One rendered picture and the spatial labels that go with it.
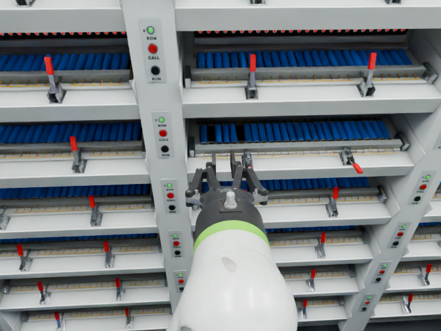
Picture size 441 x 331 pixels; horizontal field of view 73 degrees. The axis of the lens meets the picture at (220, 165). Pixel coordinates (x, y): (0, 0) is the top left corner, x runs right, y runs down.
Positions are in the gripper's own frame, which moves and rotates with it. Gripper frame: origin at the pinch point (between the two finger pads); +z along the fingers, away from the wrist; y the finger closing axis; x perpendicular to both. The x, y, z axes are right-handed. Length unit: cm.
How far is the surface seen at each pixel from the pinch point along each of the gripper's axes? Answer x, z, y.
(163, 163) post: 5.9, 14.4, 14.4
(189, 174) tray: 9.6, 15.4, 8.1
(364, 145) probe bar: 4.0, 19.9, -38.7
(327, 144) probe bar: 3.6, 20.3, -28.6
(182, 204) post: 19.6, 16.9, 10.6
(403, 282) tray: 63, 29, -69
